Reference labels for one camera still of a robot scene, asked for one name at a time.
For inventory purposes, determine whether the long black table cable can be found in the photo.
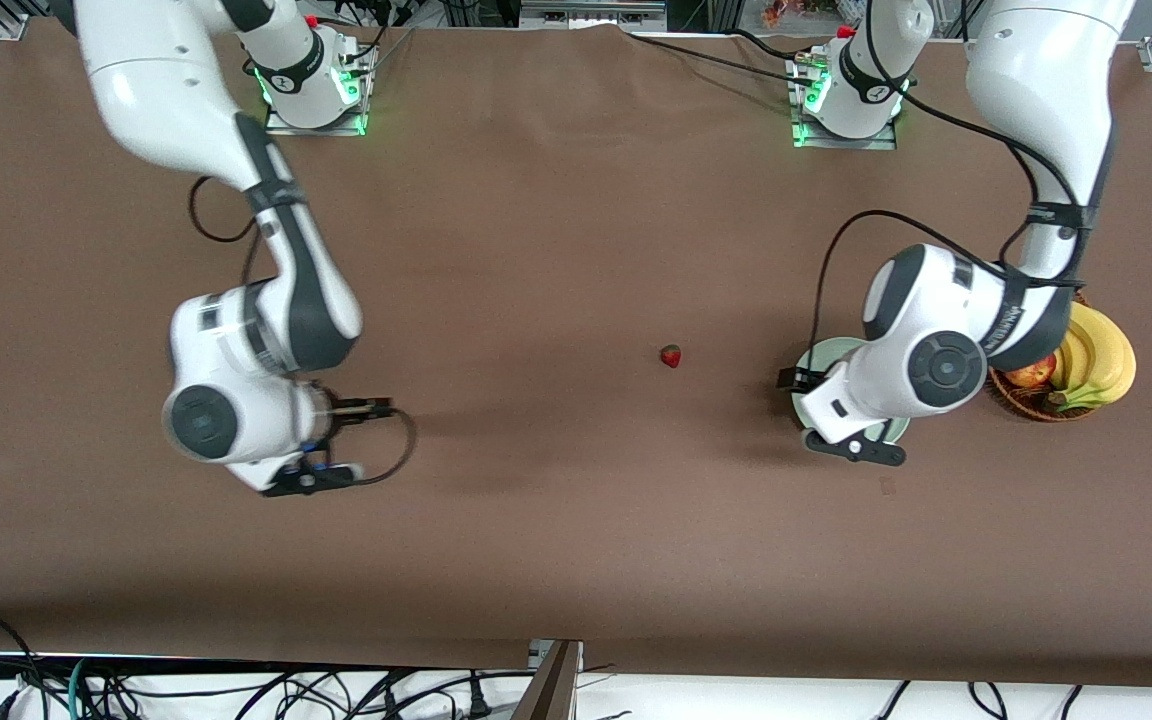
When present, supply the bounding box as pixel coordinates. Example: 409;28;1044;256
619;25;809;86

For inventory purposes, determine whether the grey metal box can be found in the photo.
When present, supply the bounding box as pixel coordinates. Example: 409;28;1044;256
519;0;669;31

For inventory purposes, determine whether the red apple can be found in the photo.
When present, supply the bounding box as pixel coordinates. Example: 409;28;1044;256
1004;355;1058;390

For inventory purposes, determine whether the teal floor cable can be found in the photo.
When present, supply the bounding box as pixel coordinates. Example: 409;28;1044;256
66;655;95;720

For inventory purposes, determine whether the short black table cable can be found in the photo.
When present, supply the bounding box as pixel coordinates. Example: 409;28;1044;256
731;28;817;63

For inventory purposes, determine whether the brown wicker basket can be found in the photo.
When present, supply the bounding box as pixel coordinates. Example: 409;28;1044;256
988;292;1102;423

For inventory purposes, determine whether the black left camera cable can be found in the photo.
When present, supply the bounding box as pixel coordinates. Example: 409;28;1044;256
776;0;1087;393

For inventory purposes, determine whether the yellow banana bunch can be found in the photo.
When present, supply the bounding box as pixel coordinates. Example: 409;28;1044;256
1048;302;1137;413

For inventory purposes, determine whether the large table cover sheet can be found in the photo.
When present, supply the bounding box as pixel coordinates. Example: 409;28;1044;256
0;18;1152;691

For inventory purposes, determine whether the small metal bracket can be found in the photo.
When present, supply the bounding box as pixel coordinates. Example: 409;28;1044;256
528;638;585;673

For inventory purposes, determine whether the orange red background clutter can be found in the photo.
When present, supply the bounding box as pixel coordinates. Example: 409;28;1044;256
759;0;842;28

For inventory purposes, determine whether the light green round plate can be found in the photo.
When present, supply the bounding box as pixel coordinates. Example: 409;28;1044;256
791;338;912;447

